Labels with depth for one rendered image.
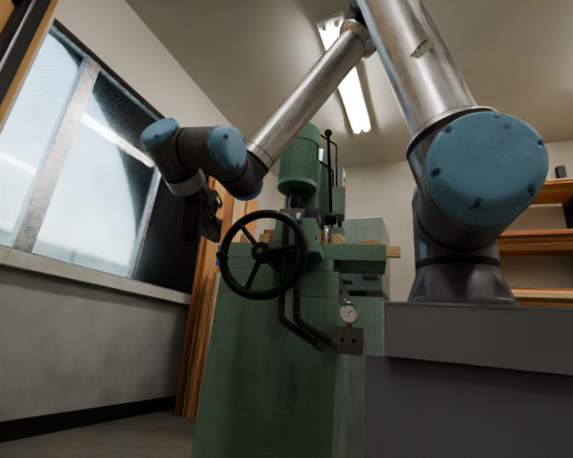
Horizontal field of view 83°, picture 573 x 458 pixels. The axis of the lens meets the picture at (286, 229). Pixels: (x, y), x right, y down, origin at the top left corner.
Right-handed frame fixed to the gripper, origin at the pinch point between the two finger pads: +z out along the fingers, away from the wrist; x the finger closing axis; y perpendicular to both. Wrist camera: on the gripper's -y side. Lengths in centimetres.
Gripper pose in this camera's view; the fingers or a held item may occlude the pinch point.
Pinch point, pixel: (215, 241)
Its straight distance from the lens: 97.3
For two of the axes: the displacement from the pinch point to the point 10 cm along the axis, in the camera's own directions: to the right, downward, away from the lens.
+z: 2.0, 6.5, 7.3
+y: 1.8, -7.6, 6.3
